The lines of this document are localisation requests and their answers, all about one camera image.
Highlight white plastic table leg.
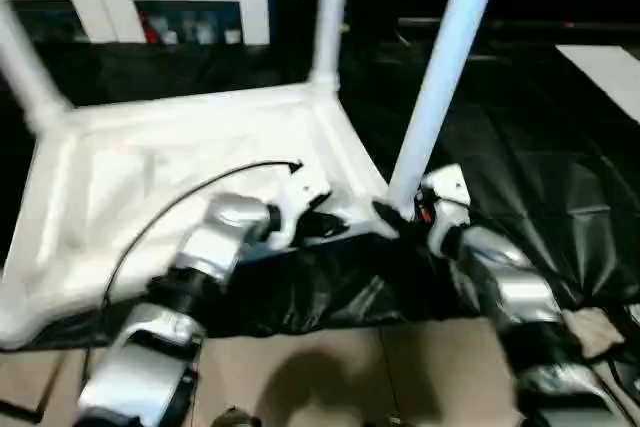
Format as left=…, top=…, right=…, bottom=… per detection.
left=385, top=0, right=508, bottom=220
left=0, top=2, right=73, bottom=136
left=310, top=0, right=353, bottom=90

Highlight white plastic table top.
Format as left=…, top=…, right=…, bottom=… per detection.
left=0, top=82, right=396, bottom=348

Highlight black work mat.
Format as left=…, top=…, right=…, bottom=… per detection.
left=0, top=37, right=640, bottom=343

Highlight dark left robot foot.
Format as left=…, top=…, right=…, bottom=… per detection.
left=210, top=407, right=259, bottom=427

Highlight red bottle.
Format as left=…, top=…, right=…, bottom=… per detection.
left=141, top=13, right=161, bottom=46

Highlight black tripod stand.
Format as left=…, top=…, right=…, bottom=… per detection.
left=0, top=397, right=43, bottom=424

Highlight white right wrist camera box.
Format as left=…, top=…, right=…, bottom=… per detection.
left=414, top=165, right=471, bottom=254

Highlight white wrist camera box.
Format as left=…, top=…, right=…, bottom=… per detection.
left=268, top=169, right=333, bottom=252
left=414, top=165, right=471, bottom=254

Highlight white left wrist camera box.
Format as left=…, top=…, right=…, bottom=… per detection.
left=268, top=169, right=333, bottom=252

